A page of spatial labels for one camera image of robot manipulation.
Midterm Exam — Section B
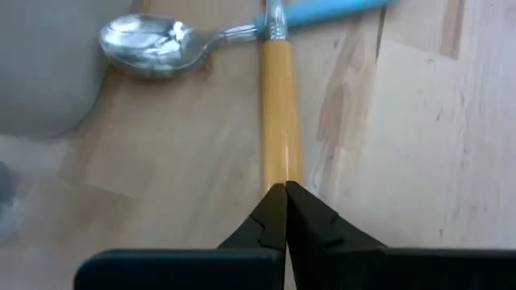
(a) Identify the white plastic bin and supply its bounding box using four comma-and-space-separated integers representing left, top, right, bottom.
0, 0, 134, 140

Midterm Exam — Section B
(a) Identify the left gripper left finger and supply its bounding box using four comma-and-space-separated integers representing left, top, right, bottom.
74, 183, 288, 290

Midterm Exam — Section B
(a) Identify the silver spoon light-blue handle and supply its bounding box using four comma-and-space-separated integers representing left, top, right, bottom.
98, 0, 398, 80

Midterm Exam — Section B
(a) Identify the silver spoon orange handle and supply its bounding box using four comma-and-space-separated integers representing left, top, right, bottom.
260, 0, 304, 197

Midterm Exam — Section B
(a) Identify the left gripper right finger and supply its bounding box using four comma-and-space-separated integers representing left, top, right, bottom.
285, 180, 516, 290

